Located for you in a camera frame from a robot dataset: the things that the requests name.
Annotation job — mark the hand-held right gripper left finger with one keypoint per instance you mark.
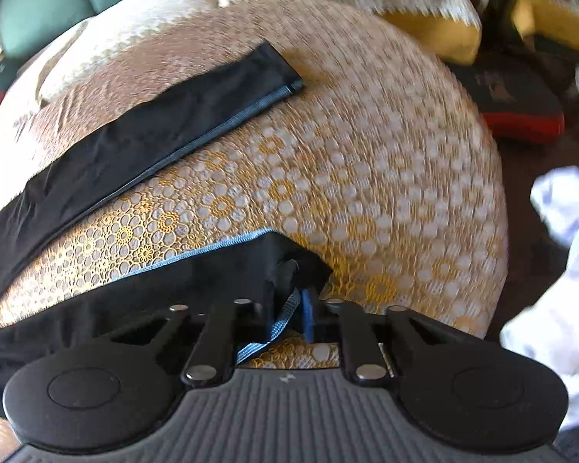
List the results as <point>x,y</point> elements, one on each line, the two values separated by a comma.
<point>217,337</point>

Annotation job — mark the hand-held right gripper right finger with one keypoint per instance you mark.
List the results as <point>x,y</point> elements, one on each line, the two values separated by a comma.
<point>309,316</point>

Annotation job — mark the yellow cloth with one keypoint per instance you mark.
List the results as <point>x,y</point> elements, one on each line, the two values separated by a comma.
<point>559,19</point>

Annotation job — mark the green sofa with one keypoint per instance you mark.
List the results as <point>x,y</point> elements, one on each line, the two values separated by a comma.
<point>38,19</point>

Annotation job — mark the pale lilac garment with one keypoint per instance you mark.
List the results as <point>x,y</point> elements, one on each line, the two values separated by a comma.
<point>559,308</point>

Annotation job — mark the black and red flat object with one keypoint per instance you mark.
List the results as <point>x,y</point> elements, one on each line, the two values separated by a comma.
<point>511,101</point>

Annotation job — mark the black pants with blue stripes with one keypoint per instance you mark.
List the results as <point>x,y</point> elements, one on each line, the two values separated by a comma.
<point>125,135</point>

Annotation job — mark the patterned lace tablecloth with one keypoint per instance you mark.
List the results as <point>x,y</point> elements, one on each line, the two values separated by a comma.
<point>366,178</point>

